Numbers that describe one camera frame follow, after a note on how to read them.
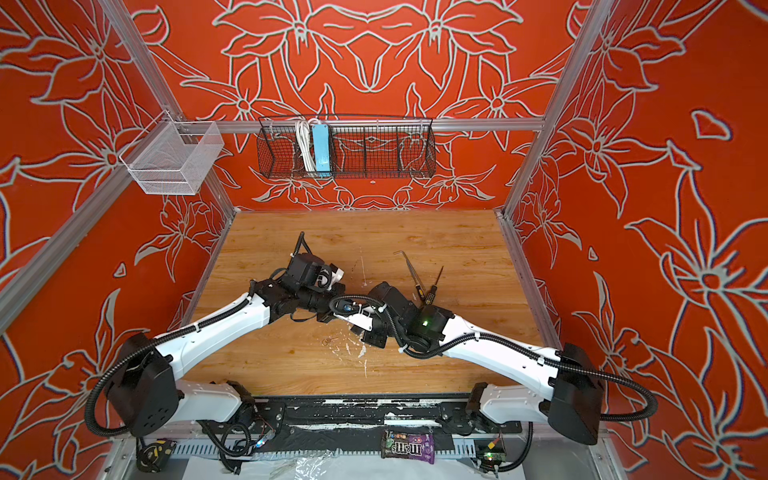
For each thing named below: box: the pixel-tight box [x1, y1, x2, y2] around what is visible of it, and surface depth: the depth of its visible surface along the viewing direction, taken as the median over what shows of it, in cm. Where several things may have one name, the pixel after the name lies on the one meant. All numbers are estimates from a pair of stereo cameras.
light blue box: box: [312, 124, 331, 177], surface depth 91 cm
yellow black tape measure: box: [136, 438, 177, 473], surface depth 68 cm
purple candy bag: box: [381, 429, 435, 465], surface depth 70 cm
